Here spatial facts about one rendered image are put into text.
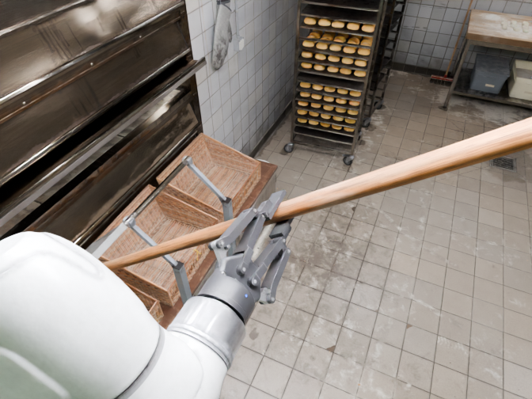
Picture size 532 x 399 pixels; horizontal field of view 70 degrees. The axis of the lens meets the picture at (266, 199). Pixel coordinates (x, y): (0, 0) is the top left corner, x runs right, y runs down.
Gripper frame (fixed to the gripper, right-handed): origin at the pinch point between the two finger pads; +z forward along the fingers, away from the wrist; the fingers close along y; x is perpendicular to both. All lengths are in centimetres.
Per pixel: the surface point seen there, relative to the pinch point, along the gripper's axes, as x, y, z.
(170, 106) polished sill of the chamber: -144, -23, 127
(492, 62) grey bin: -33, 162, 460
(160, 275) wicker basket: -157, 44, 50
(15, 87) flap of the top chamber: -106, -62, 39
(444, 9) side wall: -60, 90, 500
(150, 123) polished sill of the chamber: -144, -23, 105
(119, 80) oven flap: -121, -48, 91
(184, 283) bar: -121, 44, 39
